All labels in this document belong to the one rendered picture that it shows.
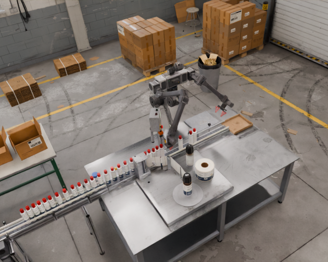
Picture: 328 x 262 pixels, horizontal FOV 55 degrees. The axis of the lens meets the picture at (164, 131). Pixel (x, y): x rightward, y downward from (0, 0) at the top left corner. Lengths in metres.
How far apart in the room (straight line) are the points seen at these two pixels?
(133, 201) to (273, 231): 1.79
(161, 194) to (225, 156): 0.91
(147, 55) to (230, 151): 3.53
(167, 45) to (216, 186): 4.18
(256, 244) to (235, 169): 0.96
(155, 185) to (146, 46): 3.84
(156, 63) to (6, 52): 3.51
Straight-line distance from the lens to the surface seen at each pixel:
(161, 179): 3.41
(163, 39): 6.78
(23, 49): 8.27
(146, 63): 6.74
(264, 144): 3.91
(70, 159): 5.22
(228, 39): 6.91
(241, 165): 3.63
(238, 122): 4.17
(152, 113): 3.29
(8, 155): 4.31
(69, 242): 4.25
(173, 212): 3.13
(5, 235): 3.39
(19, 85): 6.96
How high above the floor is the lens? 3.44
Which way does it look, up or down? 40 degrees down
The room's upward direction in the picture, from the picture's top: 6 degrees counter-clockwise
